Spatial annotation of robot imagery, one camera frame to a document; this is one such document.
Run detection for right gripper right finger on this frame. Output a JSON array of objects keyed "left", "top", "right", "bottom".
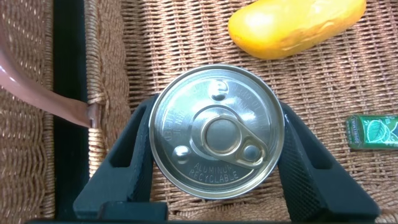
[{"left": 277, "top": 101, "right": 382, "bottom": 223}]

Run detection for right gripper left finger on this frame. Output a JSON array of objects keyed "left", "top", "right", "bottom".
[{"left": 73, "top": 93, "right": 169, "bottom": 222}]

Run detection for small silver tin can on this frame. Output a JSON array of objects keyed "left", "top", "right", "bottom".
[{"left": 148, "top": 63, "right": 285, "bottom": 200}]

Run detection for yellow mango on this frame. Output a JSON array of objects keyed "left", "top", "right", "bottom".
[{"left": 228, "top": 0, "right": 368, "bottom": 60}]

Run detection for rectangular wicker basket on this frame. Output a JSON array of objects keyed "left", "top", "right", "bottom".
[
  {"left": 0, "top": 0, "right": 398, "bottom": 224},
  {"left": 0, "top": 0, "right": 53, "bottom": 224}
]

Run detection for green chewing gum pack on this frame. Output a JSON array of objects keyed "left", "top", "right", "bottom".
[{"left": 345, "top": 114, "right": 398, "bottom": 151}]

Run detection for black tablecloth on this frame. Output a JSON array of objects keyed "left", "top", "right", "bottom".
[{"left": 52, "top": 0, "right": 91, "bottom": 224}]

